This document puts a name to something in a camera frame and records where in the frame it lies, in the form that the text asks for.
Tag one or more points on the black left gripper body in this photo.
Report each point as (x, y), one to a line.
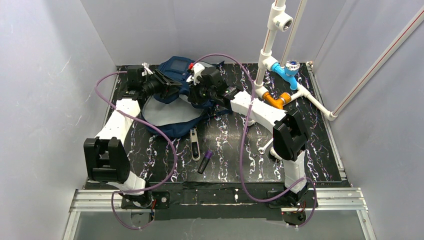
(163, 84)

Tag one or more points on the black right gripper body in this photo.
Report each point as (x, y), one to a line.
(195, 93)

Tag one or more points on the navy blue student backpack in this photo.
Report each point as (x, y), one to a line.
(175, 116)

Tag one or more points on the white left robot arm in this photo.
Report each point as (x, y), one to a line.
(105, 156)

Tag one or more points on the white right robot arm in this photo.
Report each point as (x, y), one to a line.
(289, 132)

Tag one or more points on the purple black marker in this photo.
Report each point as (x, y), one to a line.
(205, 160)

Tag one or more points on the orange plastic tap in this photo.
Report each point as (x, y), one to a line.
(278, 102)

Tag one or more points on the blue plastic tap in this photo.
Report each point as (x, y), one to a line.
(288, 72)

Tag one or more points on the silver wrench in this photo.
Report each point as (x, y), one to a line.
(262, 149)

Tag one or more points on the green white plastic tap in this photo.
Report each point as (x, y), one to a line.
(274, 154)

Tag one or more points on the thin white rear pole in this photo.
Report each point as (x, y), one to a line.
(293, 31)

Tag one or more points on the white pole with red stripe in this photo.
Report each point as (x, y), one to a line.
(397, 42)

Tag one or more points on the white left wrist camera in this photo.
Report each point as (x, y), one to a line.
(147, 69)

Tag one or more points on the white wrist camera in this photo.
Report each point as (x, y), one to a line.
(147, 69)
(195, 70)

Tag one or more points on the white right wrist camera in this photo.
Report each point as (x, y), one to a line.
(195, 70)

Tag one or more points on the white PVC pipe frame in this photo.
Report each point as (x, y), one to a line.
(279, 20)

